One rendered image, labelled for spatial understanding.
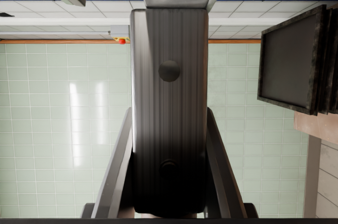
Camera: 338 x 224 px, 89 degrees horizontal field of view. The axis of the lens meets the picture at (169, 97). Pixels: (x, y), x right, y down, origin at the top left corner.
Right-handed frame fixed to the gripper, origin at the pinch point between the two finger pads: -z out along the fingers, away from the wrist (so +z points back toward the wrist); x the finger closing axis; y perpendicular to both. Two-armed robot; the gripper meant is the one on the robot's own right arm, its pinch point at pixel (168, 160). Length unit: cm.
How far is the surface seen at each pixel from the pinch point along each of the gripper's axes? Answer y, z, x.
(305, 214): 155, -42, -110
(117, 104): 81, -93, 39
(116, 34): 26, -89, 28
